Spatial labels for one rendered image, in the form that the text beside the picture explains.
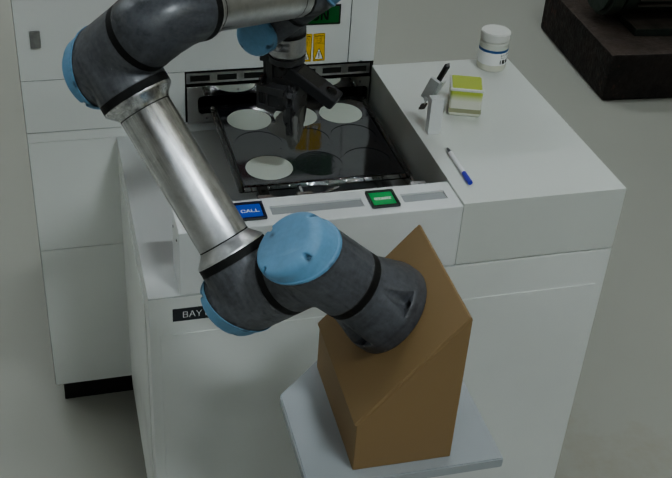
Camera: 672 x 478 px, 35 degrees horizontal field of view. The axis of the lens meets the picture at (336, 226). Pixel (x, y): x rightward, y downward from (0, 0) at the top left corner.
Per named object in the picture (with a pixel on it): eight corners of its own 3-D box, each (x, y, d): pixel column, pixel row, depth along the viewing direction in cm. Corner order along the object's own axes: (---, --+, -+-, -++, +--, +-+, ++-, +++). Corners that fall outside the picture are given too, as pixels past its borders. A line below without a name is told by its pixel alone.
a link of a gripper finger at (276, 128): (272, 143, 219) (271, 104, 214) (298, 149, 218) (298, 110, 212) (265, 150, 217) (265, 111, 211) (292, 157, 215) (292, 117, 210)
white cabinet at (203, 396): (131, 398, 291) (115, 138, 246) (458, 354, 315) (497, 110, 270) (161, 589, 240) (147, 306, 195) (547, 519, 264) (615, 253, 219)
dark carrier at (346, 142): (216, 110, 244) (216, 108, 243) (359, 100, 252) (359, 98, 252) (244, 188, 216) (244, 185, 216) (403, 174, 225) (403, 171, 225)
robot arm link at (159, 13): (143, -39, 146) (334, -54, 185) (97, 0, 152) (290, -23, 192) (181, 36, 146) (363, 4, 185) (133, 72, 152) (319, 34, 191)
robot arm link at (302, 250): (373, 301, 153) (307, 258, 146) (308, 330, 161) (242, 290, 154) (378, 235, 160) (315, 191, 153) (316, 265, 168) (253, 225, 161)
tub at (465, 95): (446, 100, 239) (450, 73, 236) (479, 103, 239) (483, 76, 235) (446, 115, 233) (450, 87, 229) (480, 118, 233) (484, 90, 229)
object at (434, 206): (172, 266, 205) (170, 206, 197) (439, 238, 218) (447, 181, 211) (179, 295, 197) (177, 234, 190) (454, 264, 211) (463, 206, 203)
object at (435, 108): (416, 122, 230) (423, 66, 222) (433, 121, 231) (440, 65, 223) (426, 135, 225) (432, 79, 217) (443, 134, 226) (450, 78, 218)
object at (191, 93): (186, 121, 248) (186, 84, 243) (365, 108, 259) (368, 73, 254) (187, 124, 247) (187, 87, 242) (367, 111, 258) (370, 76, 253)
